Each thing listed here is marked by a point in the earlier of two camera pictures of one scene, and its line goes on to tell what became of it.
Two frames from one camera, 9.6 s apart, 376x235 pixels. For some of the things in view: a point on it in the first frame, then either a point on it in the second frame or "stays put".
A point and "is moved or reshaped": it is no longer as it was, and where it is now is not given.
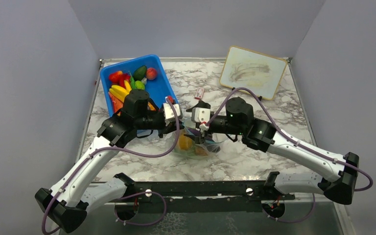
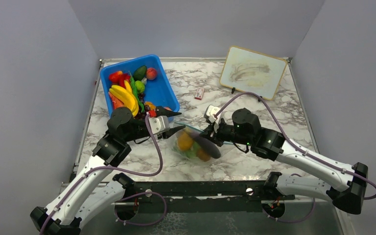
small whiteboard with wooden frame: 260,72 stays put
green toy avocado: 140,73 stays put
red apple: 117,78 stays put
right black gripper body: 200,139 → 226,132
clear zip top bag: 188,142 is moved or reshaped
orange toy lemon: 185,143 stays put
